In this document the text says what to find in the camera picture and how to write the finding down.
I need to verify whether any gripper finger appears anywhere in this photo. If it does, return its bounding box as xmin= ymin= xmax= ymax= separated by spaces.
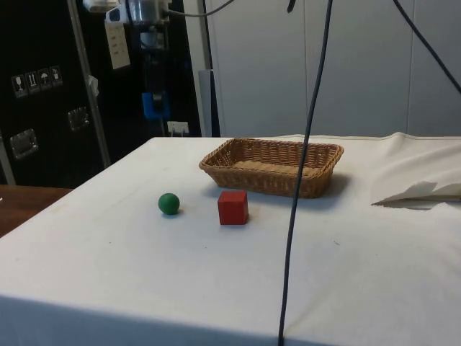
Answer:
xmin=143 ymin=48 xmax=168 ymax=111

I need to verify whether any pale grey locker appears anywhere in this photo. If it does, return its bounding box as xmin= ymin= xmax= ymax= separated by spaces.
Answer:
xmin=410 ymin=0 xmax=461 ymax=138
xmin=304 ymin=0 xmax=412 ymax=138
xmin=207 ymin=0 xmax=306 ymax=138

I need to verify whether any grey cable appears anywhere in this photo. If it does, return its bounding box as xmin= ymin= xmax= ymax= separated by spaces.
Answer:
xmin=166 ymin=0 xmax=233 ymax=19

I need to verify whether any green ball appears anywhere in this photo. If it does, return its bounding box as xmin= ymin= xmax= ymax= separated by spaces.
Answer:
xmin=158 ymin=192 xmax=180 ymax=216

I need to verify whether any wicker basket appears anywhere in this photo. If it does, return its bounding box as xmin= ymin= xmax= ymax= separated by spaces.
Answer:
xmin=198 ymin=137 xmax=345 ymax=200

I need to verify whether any red cube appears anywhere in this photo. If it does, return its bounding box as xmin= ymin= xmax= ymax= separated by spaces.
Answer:
xmin=217 ymin=190 xmax=249 ymax=226

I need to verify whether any white wall socket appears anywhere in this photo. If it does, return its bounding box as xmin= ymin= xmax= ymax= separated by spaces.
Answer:
xmin=166 ymin=121 xmax=190 ymax=137

